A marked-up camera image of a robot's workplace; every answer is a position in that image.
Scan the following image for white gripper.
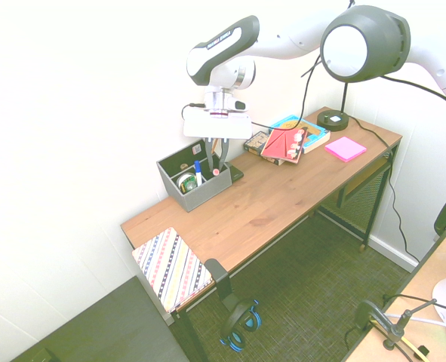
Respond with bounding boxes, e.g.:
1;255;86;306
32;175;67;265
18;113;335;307
183;112;254;171

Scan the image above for dark patterned small box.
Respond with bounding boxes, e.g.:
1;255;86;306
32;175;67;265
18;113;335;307
243;130;269;155

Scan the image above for tape roll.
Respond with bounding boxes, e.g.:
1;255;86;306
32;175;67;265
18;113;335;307
176;172;198;195

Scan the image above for grey fabric desk organizer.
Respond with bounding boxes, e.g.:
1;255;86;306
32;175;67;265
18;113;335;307
156;138;233;213

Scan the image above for teal cover book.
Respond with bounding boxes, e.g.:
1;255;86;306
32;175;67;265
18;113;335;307
268;114;331;155

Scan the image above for black lamp base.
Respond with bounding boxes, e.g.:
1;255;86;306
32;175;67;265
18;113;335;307
316;81;350;133

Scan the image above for striped star pattern notebook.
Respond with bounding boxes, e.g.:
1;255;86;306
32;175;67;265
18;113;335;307
131;227;214;314

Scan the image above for pink sticky note pad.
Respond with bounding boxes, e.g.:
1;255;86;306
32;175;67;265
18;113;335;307
324;136;368;163

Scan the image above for black headphone hook clamp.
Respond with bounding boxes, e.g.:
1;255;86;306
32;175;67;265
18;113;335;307
203;258;242;314

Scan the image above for black blue headphones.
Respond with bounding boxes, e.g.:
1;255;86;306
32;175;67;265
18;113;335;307
219;297;263;354

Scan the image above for wooden desk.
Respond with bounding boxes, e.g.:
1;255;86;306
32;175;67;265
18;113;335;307
171;145;401;362

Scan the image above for dark grey cabinet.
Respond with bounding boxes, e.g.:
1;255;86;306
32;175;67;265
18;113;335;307
10;276;189;362

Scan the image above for black table clamp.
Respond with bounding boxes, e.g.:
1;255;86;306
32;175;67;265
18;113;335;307
354;297;438;352

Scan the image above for yellow black strip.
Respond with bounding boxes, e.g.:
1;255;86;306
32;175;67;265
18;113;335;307
398;335;431;361

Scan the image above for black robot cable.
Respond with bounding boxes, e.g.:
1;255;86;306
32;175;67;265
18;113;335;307
180;0;446;131

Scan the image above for black lamp power cable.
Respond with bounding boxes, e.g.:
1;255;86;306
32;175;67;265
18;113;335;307
347;115;422;263

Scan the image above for thin black cable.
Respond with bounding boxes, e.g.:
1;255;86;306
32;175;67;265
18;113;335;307
383;293;446;316

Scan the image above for white cable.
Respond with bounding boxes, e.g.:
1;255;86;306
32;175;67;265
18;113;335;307
386;312;446;327

